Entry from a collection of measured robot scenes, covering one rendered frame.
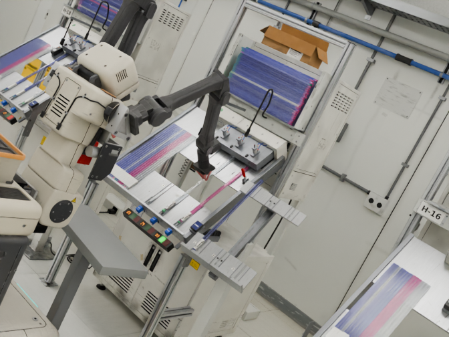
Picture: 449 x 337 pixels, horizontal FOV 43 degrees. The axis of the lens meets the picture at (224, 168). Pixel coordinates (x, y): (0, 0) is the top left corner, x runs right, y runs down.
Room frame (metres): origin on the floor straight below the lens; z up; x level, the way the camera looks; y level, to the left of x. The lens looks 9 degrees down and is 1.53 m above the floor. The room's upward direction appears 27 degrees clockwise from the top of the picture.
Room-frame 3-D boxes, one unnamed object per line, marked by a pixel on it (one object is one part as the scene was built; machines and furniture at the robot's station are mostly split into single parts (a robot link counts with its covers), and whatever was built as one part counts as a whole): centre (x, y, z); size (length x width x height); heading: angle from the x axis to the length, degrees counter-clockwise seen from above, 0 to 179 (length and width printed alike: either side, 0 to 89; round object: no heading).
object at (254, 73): (3.20, -0.03, 1.52); 0.51 x 0.13 x 0.27; 57
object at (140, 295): (3.33, -0.04, 0.31); 0.70 x 0.65 x 0.62; 57
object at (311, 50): (3.51, -0.10, 1.82); 0.68 x 0.30 x 0.20; 57
